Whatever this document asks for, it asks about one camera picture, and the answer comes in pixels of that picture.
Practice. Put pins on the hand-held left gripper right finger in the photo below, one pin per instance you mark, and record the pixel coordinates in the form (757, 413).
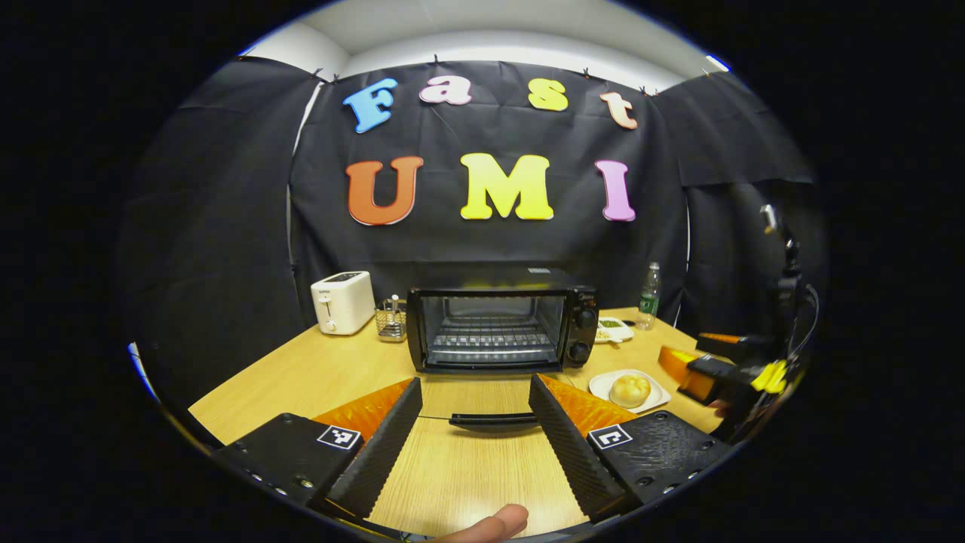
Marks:
(569, 452)

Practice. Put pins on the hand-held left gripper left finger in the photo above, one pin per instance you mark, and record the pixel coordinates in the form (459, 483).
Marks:
(381, 452)

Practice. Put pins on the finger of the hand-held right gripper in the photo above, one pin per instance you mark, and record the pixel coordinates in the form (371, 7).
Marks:
(727, 345)
(716, 373)

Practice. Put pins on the white rectangular plate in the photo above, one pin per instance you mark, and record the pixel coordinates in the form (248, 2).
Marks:
(601, 388)

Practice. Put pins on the round bread bun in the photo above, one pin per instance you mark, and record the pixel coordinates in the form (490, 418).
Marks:
(629, 391)

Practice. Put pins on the black electric oven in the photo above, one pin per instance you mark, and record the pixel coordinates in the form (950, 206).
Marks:
(582, 324)

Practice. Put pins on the clear plastic water bottle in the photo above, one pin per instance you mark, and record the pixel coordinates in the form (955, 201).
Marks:
(649, 302)

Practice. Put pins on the white divided snack dish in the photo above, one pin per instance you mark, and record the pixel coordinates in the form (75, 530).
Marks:
(614, 329)

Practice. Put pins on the white toaster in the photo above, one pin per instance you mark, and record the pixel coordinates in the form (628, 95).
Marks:
(343, 302)

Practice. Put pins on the black backdrop cloth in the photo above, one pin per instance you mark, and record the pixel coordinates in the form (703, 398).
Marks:
(490, 249)

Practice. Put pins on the small ceiling light panel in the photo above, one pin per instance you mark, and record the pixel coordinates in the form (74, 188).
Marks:
(718, 62)

